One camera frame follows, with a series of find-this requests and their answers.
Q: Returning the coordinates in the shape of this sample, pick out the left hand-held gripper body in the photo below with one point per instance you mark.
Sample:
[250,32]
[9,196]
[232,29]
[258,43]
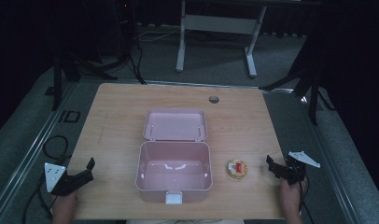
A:
[58,183]

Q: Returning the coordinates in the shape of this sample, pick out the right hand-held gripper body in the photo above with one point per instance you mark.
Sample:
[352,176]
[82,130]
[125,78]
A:
[295,171]

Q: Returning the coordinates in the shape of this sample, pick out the person's left hand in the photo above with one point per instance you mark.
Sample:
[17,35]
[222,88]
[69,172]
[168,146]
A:
[66,200]

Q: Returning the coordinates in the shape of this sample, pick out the person's right hand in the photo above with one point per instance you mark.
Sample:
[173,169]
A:
[291,194]

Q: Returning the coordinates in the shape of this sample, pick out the round wrapped snack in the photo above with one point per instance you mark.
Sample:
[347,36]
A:
[237,168]

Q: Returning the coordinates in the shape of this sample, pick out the pink plastic box with lid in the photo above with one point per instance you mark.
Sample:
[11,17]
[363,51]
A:
[174,155]

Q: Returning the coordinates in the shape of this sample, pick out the black tripod stand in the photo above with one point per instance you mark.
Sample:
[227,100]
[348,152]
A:
[309,87]
[72,70]

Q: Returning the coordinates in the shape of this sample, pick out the grey table grommet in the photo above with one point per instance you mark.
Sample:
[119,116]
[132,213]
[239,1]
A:
[213,99]

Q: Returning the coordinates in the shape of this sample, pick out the dark equipment rack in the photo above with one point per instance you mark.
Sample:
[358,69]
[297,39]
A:
[126,21]

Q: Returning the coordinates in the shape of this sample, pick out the white desk frame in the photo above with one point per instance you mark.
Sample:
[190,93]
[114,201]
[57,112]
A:
[220,24]

